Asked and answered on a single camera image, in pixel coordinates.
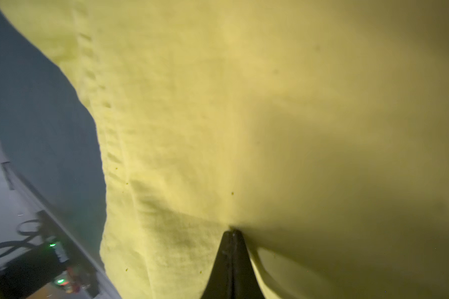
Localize dark green table mat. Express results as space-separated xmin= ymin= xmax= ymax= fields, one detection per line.
xmin=0 ymin=9 xmax=106 ymax=260

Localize yellow long pants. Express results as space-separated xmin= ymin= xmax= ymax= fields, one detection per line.
xmin=0 ymin=1 xmax=449 ymax=299

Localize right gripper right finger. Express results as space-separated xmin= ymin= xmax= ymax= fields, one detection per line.
xmin=233 ymin=230 xmax=265 ymax=299

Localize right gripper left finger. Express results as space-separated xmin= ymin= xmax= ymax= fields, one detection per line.
xmin=201 ymin=231 xmax=233 ymax=299

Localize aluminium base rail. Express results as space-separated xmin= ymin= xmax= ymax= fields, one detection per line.
xmin=2 ymin=162 xmax=120 ymax=299

